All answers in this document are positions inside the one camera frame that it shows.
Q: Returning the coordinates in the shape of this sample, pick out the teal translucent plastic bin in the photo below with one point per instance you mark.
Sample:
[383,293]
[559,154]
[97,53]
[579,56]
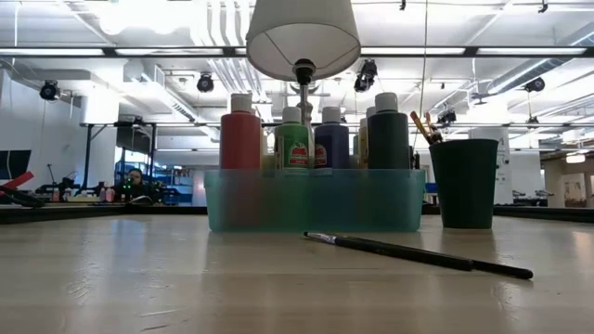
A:
[320,204]

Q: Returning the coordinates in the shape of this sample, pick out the silver table lamp white shade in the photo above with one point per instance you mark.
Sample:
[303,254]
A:
[304,32]

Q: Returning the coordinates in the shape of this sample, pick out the dark monitor screen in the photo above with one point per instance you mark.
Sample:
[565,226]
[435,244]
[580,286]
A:
[16,162]

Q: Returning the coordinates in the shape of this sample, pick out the large blue paint bottle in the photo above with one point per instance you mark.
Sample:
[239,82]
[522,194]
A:
[331,139]

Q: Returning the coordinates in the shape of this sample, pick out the red flat bar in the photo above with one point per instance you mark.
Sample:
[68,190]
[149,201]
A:
[18,180]

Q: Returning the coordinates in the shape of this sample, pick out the black metal gantry frame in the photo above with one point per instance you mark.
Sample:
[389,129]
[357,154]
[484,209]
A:
[87,153]

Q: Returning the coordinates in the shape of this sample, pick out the person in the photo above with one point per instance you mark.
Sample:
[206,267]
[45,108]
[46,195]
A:
[134,183]

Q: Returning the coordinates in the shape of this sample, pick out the large red paint bottle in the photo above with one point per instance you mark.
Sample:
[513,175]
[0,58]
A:
[240,139]

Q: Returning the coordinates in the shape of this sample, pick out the dark green plastic cup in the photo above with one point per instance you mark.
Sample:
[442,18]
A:
[464,185]

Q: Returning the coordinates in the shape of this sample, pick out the large dark grey paint bottle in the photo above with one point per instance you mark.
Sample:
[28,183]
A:
[389,139]

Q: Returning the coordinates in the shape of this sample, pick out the black paintbrush white bristles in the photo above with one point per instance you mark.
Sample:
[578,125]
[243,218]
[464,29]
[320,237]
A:
[408,253]

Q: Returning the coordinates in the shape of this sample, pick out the long paintbrush orange bristles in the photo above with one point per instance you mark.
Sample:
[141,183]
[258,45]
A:
[420,126]

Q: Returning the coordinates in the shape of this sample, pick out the black ceiling spotlight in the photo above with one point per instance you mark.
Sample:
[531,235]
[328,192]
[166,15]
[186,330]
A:
[205,82]
[534,84]
[49,90]
[365,74]
[446,116]

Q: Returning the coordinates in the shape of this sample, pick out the paintbrush with yellow bristles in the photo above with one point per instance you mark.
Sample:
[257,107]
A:
[435,133]

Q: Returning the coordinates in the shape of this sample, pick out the white cylindrical appliance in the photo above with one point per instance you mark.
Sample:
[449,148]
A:
[506,162]

